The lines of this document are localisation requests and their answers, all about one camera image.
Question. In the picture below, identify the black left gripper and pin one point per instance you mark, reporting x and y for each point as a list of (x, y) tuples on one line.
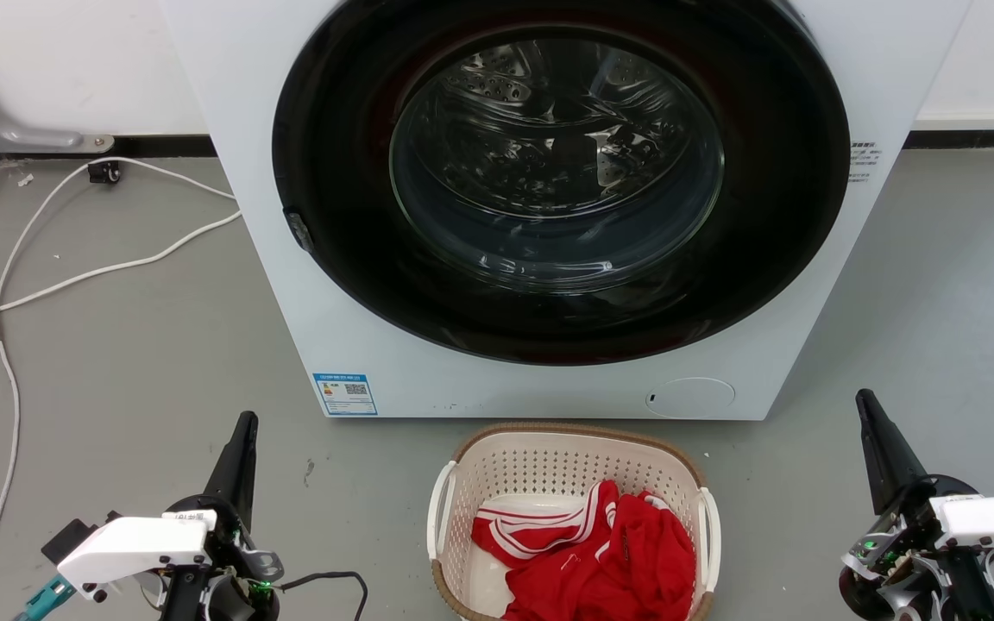
[(242, 561)]

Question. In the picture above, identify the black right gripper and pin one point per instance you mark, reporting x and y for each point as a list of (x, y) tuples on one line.
[(898, 552)]

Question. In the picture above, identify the cream plastic laundry basket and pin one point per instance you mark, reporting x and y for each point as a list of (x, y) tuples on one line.
[(540, 461)]

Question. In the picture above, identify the blue energy label sticker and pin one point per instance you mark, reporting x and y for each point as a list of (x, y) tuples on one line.
[(344, 394)]

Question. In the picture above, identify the round white filter cover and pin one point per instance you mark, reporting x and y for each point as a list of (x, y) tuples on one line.
[(691, 398)]

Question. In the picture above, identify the black round glass washer door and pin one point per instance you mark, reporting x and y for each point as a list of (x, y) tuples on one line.
[(350, 259)]

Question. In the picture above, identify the red white-striped garment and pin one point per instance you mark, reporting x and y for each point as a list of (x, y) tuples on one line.
[(626, 552)]

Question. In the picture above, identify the white front-load washing machine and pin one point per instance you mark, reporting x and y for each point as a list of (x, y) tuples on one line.
[(238, 129)]

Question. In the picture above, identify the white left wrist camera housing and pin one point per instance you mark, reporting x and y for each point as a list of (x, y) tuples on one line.
[(139, 543)]

